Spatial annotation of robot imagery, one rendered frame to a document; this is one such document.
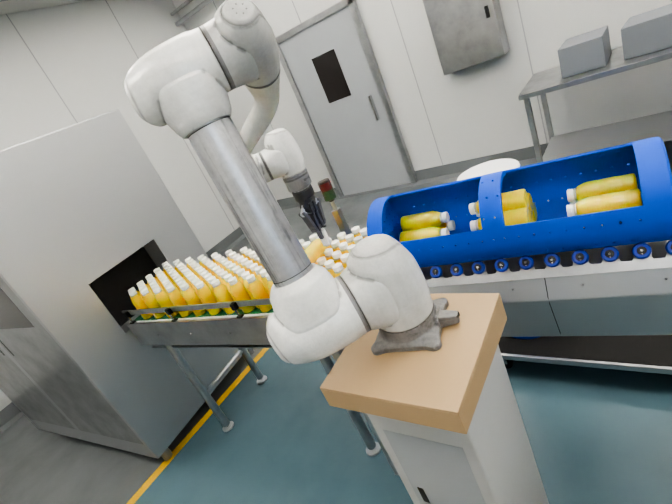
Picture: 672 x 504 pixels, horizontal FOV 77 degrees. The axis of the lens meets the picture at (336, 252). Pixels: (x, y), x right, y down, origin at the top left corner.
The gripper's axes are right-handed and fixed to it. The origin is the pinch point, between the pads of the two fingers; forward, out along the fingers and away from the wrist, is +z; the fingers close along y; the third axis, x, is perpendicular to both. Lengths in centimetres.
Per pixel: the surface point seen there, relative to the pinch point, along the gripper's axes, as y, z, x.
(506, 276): 5, 27, -58
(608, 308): 4, 42, -85
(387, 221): 20.4, 7.6, -15.9
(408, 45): 366, -32, 72
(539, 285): 4, 31, -67
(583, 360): 46, 105, -70
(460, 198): 30, 8, -43
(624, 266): 5, 27, -90
